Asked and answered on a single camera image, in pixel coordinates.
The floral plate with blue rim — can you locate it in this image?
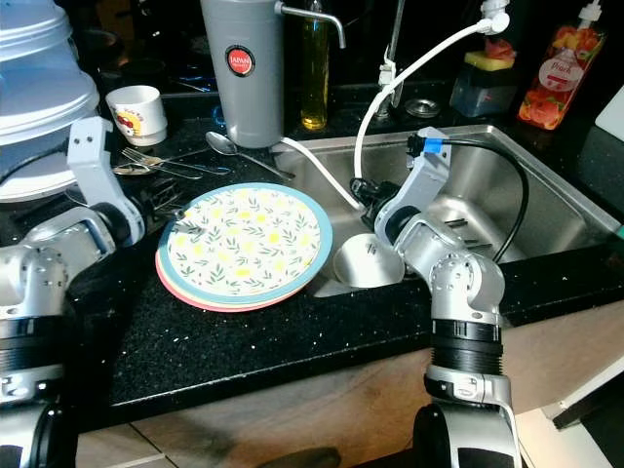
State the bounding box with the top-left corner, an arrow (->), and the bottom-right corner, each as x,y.
155,182 -> 335,309

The plate with pink rim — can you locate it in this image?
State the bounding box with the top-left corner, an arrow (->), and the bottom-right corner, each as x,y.
155,252 -> 315,316

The steel fork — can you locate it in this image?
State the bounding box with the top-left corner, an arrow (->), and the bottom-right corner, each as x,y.
121,146 -> 236,179

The white printed cup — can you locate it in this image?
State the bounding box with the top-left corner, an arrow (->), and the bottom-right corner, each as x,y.
104,85 -> 170,148

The steel spoon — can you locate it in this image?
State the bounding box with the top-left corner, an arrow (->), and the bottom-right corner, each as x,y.
204,131 -> 294,182

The round steel sink strainer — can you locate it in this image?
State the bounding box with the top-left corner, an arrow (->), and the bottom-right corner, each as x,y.
404,97 -> 443,119

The yellow oil bottle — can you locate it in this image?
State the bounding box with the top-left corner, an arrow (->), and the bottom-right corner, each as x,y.
297,8 -> 332,132

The translucent white plastic container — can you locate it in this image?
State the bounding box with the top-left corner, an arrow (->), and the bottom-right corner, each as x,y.
0,58 -> 95,203
0,0 -> 75,65

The stainless steel sink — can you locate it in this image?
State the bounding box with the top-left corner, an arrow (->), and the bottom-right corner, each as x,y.
272,124 -> 624,286

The chrome sink faucet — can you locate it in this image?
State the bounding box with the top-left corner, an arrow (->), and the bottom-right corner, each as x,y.
374,0 -> 407,110

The grey water filter canister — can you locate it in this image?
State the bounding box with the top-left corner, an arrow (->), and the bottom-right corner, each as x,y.
199,0 -> 348,150

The dark sponge holder with sponge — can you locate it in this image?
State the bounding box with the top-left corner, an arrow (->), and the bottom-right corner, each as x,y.
448,37 -> 521,119

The red peach soap bottle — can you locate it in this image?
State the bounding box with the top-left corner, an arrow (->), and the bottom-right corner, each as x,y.
516,0 -> 605,132

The white board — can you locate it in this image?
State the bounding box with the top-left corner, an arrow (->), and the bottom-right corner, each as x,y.
594,82 -> 624,138

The dark cabinet door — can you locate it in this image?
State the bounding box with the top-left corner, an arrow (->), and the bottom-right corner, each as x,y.
550,374 -> 624,431

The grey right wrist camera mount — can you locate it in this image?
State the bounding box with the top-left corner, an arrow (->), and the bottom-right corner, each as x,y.
374,127 -> 450,231

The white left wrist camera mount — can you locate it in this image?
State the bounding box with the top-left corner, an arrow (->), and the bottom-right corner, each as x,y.
67,117 -> 144,246

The white flexible hose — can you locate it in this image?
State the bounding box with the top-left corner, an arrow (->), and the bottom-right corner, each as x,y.
272,12 -> 509,212

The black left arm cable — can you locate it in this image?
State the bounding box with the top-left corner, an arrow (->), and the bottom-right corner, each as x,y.
0,146 -> 71,188

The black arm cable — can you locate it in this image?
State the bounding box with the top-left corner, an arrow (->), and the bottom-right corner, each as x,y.
0,146 -> 71,188
437,136 -> 530,265

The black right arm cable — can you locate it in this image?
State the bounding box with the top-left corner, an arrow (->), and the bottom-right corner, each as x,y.
437,136 -> 530,265

